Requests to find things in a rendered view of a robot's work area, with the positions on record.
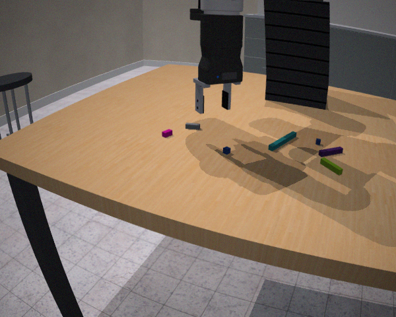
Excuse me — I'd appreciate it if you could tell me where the small magenta block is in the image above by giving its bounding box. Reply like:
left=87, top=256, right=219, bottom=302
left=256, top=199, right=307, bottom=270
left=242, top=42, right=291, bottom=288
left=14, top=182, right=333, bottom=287
left=162, top=129, right=172, bottom=137

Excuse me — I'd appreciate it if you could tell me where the purple rod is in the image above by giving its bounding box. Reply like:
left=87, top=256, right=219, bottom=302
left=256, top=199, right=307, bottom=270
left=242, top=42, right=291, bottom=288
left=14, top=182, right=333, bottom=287
left=319, top=147, right=343, bottom=157

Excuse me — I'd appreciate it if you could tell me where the lime green rod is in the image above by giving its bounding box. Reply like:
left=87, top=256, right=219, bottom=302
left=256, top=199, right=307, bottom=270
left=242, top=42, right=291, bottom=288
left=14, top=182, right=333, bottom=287
left=320, top=158, right=343, bottom=175

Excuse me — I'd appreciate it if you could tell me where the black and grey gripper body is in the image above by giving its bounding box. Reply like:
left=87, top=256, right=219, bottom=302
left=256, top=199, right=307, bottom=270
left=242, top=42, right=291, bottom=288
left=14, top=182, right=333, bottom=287
left=190, top=0, right=244, bottom=85

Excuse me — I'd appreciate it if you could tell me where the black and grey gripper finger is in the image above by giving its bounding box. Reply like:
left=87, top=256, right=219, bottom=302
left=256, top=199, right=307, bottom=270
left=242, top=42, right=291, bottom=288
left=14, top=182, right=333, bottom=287
left=193, top=78, right=211, bottom=114
left=222, top=82, right=241, bottom=110

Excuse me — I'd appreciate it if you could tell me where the turquoise rod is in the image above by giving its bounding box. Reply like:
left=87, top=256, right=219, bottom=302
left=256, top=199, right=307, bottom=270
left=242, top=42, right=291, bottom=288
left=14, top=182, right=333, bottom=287
left=268, top=131, right=296, bottom=151

